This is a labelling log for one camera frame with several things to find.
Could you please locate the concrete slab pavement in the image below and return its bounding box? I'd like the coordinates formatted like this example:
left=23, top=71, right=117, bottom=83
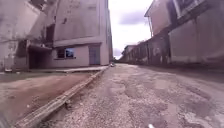
left=28, top=65, right=109, bottom=74

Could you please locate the large grey concrete building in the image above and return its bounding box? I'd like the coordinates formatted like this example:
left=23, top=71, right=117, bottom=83
left=0, top=0, right=114, bottom=72

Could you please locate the cracked grey asphalt road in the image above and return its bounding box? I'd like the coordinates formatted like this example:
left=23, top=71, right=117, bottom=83
left=38, top=63, right=224, bottom=128

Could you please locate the brown dirt ground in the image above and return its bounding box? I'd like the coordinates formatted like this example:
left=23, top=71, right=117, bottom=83
left=0, top=71, right=94, bottom=126

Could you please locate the concrete kerb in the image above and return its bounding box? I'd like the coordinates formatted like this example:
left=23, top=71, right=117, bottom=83
left=13, top=65, right=110, bottom=128

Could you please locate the row of low buildings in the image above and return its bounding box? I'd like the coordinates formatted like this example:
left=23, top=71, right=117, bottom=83
left=119, top=39, right=151, bottom=65

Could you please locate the weathered grey building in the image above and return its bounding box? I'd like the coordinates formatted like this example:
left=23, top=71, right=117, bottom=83
left=143, top=0, right=224, bottom=68

